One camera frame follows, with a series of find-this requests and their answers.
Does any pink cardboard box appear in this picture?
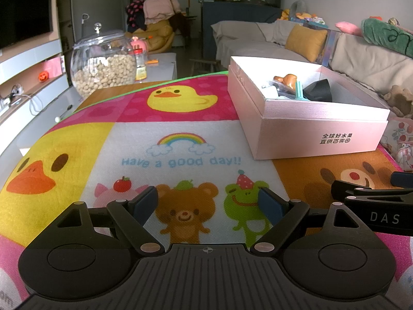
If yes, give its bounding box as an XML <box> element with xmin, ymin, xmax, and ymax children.
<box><xmin>227</xmin><ymin>56</ymin><xmax>391</xmax><ymax>161</ymax></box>

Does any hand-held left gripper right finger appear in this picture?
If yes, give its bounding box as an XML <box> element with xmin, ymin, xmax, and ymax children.
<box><xmin>251</xmin><ymin>187</ymin><xmax>363</xmax><ymax>256</ymax></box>

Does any grey plush toy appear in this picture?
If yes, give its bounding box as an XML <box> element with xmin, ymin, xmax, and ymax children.
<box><xmin>290</xmin><ymin>0</ymin><xmax>306</xmax><ymax>18</ymax></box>

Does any pink pig toy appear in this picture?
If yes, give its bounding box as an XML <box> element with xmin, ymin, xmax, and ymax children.
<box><xmin>130</xmin><ymin>36</ymin><xmax>149</xmax><ymax>52</ymax></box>

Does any brown teddy plush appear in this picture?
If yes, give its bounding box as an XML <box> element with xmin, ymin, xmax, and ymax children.
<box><xmin>383</xmin><ymin>85</ymin><xmax>413</xmax><ymax>118</ymax></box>

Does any beige covered sofa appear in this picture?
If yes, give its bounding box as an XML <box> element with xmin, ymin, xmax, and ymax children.
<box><xmin>211</xmin><ymin>19</ymin><xmax>413</xmax><ymax>120</ymax></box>

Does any green plush toy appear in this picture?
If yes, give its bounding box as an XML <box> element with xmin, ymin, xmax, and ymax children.
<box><xmin>361</xmin><ymin>18</ymin><xmax>413</xmax><ymax>59</ymax></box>

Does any white shelf unit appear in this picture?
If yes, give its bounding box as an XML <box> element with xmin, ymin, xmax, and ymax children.
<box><xmin>0</xmin><ymin>39</ymin><xmax>72</xmax><ymax>159</ymax></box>

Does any yellow cushion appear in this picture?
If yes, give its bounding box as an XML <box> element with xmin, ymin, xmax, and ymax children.
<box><xmin>285</xmin><ymin>24</ymin><xmax>328</xmax><ymax>63</ymax></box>

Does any brown table mat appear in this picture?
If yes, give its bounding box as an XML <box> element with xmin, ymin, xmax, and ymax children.
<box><xmin>78</xmin><ymin>81</ymin><xmax>163</xmax><ymax>112</ymax></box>

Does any pink paper bag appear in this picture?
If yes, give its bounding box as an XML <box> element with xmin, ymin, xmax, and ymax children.
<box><xmin>43</xmin><ymin>56</ymin><xmax>64</xmax><ymax>79</ymax></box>

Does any strawberry printed blanket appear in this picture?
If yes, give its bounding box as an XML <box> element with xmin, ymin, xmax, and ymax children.
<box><xmin>380</xmin><ymin>116</ymin><xmax>413</xmax><ymax>172</ymax></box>

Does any small red-capped bottle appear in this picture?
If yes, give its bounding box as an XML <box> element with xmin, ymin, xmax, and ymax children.
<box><xmin>133</xmin><ymin>48</ymin><xmax>147</xmax><ymax>82</ymax></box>

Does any cartoon printed mat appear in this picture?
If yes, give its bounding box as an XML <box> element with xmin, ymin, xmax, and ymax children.
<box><xmin>0</xmin><ymin>70</ymin><xmax>413</xmax><ymax>310</ymax></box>

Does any orange bear toy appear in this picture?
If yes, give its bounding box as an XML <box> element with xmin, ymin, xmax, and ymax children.
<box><xmin>273</xmin><ymin>74</ymin><xmax>299</xmax><ymax>91</ymax></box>

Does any pink clothes pile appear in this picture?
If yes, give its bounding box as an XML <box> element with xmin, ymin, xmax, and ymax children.
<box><xmin>144</xmin><ymin>0</ymin><xmax>181</xmax><ymax>26</ymax></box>

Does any pink plush toy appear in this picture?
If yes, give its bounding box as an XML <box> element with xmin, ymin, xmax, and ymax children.
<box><xmin>335</xmin><ymin>21</ymin><xmax>363</xmax><ymax>37</ymax></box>

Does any black cylindrical case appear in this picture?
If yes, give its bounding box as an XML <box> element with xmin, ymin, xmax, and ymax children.
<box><xmin>303</xmin><ymin>79</ymin><xmax>333</xmax><ymax>102</ymax></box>

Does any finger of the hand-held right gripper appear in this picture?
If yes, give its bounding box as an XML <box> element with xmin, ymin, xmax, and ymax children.
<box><xmin>390</xmin><ymin>171</ymin><xmax>413</xmax><ymax>188</ymax></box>
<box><xmin>332</xmin><ymin>180</ymin><xmax>413</xmax><ymax>205</ymax></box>

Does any small wooden stool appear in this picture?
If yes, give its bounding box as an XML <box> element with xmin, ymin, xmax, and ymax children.
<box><xmin>190</xmin><ymin>59</ymin><xmax>220</xmax><ymax>77</ymax></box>

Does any spoon with white ball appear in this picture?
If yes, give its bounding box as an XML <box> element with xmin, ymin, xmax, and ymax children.
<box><xmin>54</xmin><ymin>104</ymin><xmax>73</xmax><ymax>123</ymax></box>

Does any black television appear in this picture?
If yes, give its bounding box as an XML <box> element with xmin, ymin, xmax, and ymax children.
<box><xmin>0</xmin><ymin>0</ymin><xmax>54</xmax><ymax>50</ymax></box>

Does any pile of small plush toys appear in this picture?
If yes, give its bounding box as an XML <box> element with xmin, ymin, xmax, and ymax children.
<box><xmin>290</xmin><ymin>12</ymin><xmax>328</xmax><ymax>28</ymax></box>

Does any yellow plush chair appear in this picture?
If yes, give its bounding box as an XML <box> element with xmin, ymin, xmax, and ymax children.
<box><xmin>124</xmin><ymin>19</ymin><xmax>175</xmax><ymax>54</ymax></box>

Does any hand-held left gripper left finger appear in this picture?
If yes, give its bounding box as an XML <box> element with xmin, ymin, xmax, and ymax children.
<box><xmin>55</xmin><ymin>185</ymin><xmax>165</xmax><ymax>256</ymax></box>

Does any black red-dotted garment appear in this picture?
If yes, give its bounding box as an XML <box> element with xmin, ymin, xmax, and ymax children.
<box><xmin>126</xmin><ymin>0</ymin><xmax>147</xmax><ymax>28</ymax></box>

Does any shiny holographic panel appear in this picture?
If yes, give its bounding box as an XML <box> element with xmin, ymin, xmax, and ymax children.
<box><xmin>318</xmin><ymin>29</ymin><xmax>339</xmax><ymax>68</ymax></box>

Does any glass jar of nuts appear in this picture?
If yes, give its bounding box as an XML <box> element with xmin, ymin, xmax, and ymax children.
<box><xmin>70</xmin><ymin>22</ymin><xmax>138</xmax><ymax>99</ymax></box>

